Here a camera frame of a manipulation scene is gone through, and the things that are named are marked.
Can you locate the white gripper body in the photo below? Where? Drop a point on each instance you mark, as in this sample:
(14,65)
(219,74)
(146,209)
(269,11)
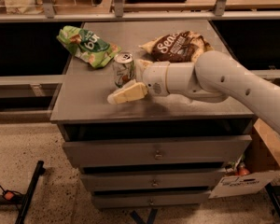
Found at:
(154,77)

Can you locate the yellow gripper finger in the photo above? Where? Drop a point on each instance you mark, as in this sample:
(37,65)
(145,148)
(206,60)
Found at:
(129,92)
(140,67)

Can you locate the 7up soda can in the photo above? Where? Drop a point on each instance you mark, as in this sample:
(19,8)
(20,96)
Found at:
(123,67)

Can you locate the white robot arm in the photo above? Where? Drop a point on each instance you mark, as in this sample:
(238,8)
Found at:
(212,78)

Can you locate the brown and yellow chip bag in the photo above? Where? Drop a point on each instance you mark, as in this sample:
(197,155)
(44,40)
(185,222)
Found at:
(180,47)

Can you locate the green snack bag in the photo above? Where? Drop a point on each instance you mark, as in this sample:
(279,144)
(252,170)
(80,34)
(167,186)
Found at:
(87,46)

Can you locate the grey drawer cabinet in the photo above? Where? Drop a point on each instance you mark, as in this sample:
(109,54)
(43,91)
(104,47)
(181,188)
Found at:
(82,113)

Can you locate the top grey drawer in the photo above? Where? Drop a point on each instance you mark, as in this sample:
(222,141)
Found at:
(175,150)

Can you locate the grey drawer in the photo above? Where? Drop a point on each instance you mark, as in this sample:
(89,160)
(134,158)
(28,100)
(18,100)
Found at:
(165,179)
(150,199)
(175,150)

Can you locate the middle grey drawer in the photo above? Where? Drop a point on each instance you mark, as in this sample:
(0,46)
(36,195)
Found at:
(165,179)

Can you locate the bottom grey drawer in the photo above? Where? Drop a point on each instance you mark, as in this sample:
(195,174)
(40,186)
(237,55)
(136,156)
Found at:
(150,199)

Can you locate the black stand leg left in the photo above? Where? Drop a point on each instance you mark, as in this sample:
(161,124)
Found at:
(25,203)

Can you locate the black stand leg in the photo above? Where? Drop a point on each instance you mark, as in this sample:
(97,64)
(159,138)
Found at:
(274,193)
(25,203)

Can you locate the orange bottle in box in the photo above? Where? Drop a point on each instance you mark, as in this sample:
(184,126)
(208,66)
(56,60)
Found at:
(242,170)

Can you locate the cardboard box with label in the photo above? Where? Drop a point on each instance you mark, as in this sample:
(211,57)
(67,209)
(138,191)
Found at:
(262,160)

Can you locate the black stand leg right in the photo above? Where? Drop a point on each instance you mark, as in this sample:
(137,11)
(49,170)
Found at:
(274,193)

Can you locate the metal railing frame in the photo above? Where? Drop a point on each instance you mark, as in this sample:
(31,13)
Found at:
(124,10)

